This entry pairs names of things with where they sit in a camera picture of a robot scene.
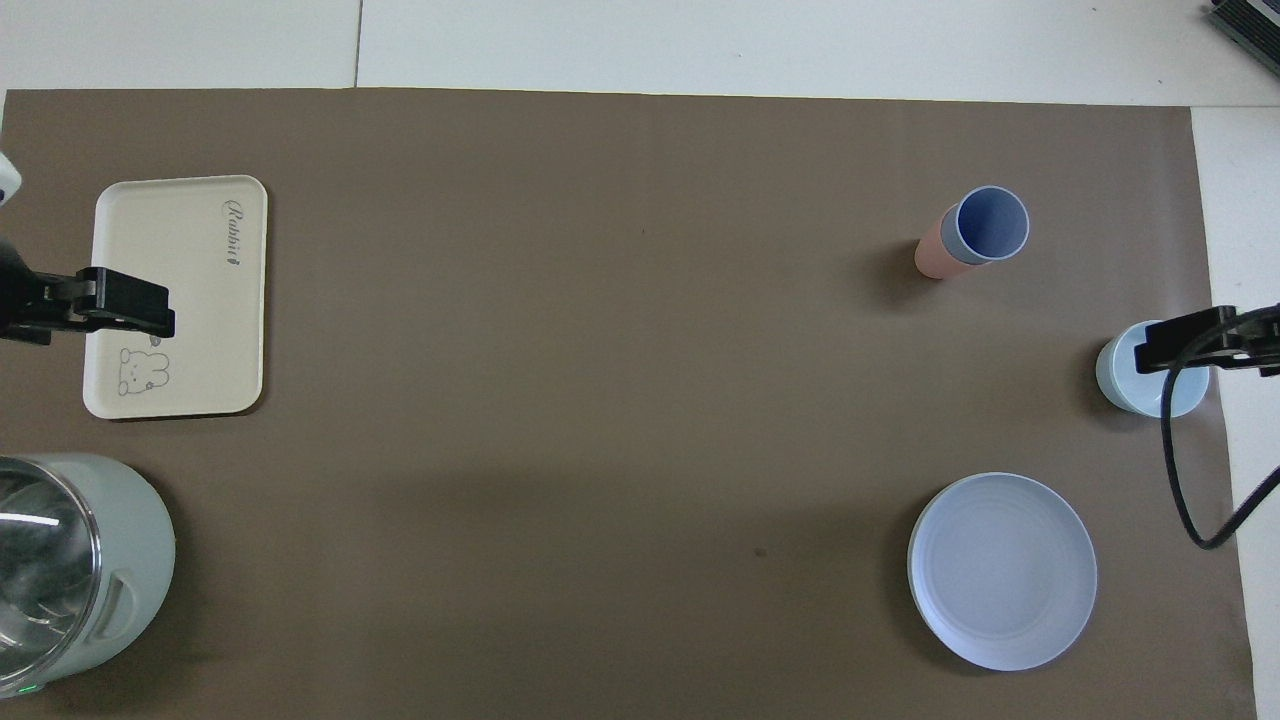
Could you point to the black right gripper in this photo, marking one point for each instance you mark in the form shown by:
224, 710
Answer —
1265, 340

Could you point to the light blue bowl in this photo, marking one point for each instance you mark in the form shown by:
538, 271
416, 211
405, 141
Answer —
1125, 385

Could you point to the brown table mat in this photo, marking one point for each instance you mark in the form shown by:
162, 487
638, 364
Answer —
600, 400

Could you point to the cream tray with rabbit print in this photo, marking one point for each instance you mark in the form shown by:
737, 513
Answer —
180, 300

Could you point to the blue plastic cup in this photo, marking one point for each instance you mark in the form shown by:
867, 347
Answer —
992, 225

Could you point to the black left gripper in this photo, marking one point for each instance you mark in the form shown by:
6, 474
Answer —
30, 300

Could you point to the pink plastic cup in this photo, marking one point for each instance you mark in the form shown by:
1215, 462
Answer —
938, 255

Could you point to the pale green cooking pot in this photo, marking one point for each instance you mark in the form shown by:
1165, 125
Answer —
140, 560

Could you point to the grey device with vents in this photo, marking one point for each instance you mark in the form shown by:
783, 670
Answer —
1250, 25

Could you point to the glass pot lid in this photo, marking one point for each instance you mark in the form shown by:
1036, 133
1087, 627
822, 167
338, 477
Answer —
45, 570

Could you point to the pale blue plate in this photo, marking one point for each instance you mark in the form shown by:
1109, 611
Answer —
1002, 572

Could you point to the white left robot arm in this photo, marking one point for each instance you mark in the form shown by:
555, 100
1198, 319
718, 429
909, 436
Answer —
6, 180

